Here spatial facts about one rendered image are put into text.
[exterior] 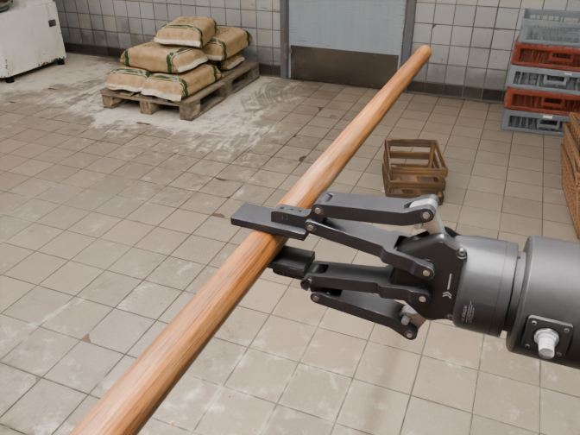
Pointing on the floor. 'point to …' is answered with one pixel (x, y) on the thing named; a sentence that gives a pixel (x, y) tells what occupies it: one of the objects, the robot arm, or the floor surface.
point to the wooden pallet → (250, 71)
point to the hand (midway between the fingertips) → (272, 238)
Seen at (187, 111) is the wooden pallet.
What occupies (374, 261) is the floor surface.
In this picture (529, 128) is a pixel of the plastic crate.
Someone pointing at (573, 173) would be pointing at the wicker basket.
